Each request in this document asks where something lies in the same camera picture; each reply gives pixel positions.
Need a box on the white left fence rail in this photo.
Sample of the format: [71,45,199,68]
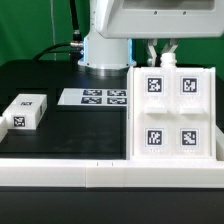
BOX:
[0,117,8,143]

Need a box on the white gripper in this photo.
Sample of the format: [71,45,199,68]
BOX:
[95,0,224,67]

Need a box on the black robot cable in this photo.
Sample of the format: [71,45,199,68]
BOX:
[32,0,85,62]

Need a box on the white marker base plate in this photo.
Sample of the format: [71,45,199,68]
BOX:
[58,88,127,107]

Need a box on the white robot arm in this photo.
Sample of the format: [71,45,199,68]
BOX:
[79,0,224,73]

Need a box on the white cabinet body box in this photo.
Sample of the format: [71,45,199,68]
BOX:
[125,52,217,162]

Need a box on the thin white hanging cable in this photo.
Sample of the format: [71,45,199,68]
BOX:
[49,0,56,61]

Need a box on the white cabinet top block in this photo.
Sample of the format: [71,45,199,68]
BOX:
[3,94,47,130]

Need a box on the white front fence rail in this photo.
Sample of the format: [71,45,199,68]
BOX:
[0,159,224,188]

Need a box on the white fence rail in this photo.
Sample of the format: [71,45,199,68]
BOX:
[0,159,224,188]
[216,126,224,161]
[0,117,8,143]

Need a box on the white right fence rail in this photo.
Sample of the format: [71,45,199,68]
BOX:
[216,126,224,161]

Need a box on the white cabinet door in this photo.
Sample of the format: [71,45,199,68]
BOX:
[175,69,213,157]
[133,69,172,158]

